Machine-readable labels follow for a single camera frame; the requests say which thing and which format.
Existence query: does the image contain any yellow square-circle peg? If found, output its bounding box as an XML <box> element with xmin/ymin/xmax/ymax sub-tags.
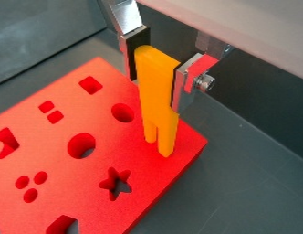
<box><xmin>135</xmin><ymin>46</ymin><xmax>180</xmax><ymax>157</ymax></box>

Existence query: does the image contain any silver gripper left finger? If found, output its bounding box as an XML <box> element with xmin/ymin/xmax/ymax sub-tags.
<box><xmin>102</xmin><ymin>0</ymin><xmax>151</xmax><ymax>80</ymax></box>

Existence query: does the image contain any red shape-sorter block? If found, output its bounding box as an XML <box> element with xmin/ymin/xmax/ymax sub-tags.
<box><xmin>0</xmin><ymin>58</ymin><xmax>207</xmax><ymax>234</ymax></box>

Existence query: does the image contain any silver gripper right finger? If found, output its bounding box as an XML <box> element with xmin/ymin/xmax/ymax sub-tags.
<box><xmin>171</xmin><ymin>32</ymin><xmax>232</xmax><ymax>113</ymax></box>

